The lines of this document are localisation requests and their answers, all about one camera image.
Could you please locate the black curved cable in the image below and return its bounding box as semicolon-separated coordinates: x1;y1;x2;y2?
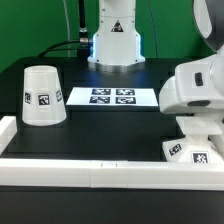
38;40;83;58

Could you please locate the white marker sheet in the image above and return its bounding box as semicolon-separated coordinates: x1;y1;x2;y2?
67;87;158;107

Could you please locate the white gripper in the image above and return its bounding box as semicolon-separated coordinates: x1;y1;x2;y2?
159;54;224;114

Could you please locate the white lamp base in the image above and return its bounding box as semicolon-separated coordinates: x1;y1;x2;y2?
162;116;224;164

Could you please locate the thin white cable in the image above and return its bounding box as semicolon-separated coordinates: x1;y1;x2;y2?
62;0;72;58

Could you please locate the white lamp shade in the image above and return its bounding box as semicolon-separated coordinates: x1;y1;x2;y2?
22;65;67;126

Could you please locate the black thick cable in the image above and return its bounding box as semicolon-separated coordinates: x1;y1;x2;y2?
77;0;94;60

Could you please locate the white front fence rail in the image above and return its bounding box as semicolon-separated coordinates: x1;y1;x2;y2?
0;158;224;191

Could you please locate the white fence rail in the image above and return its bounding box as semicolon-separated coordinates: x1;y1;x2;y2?
0;158;224;191
0;116;17;155

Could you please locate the white left fence rail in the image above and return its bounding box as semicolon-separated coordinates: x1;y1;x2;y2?
0;116;17;155

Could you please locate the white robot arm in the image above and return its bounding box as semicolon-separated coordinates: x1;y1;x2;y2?
88;0;224;114

